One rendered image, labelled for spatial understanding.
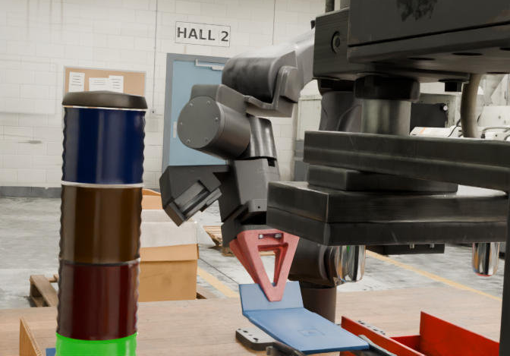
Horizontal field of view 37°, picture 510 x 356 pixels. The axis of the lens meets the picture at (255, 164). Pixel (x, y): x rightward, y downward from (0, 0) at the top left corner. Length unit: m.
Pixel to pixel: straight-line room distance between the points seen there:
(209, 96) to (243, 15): 11.29
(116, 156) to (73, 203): 0.03
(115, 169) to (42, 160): 11.05
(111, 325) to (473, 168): 0.22
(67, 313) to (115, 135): 0.08
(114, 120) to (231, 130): 0.46
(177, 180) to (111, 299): 0.46
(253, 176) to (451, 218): 0.30
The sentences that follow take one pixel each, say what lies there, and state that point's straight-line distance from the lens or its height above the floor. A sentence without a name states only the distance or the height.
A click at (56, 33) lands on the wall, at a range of 11.44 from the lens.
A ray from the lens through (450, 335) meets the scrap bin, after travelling 0.96.
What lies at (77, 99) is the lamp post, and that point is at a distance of 0.35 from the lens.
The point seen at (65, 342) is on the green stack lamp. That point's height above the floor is 1.08.
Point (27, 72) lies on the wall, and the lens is 11.37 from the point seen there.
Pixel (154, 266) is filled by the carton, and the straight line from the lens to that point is 4.14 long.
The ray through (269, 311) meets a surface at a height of 0.99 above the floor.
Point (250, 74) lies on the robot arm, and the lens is 0.86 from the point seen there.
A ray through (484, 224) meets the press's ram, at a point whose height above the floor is 1.12.
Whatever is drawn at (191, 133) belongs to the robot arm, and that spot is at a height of 1.17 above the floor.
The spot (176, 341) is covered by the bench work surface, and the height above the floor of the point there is 0.90.
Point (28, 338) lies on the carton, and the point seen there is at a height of 0.97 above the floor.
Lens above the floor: 1.19
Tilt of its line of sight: 3 degrees down
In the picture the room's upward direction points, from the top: 3 degrees clockwise
